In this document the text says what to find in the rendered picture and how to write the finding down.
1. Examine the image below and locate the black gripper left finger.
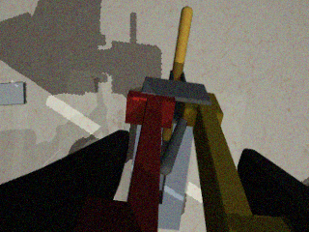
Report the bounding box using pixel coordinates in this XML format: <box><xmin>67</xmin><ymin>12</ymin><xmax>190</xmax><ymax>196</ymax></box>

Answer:
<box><xmin>0</xmin><ymin>130</ymin><xmax>130</xmax><ymax>232</ymax></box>

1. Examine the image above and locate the grey forked bar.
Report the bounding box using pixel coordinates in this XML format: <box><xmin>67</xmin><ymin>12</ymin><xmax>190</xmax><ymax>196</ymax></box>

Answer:
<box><xmin>0</xmin><ymin>82</ymin><xmax>26</xmax><ymax>105</ymax></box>

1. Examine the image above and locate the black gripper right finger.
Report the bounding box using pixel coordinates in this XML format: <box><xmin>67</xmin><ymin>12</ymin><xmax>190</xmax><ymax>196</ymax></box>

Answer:
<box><xmin>237</xmin><ymin>148</ymin><xmax>309</xmax><ymax>232</ymax></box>

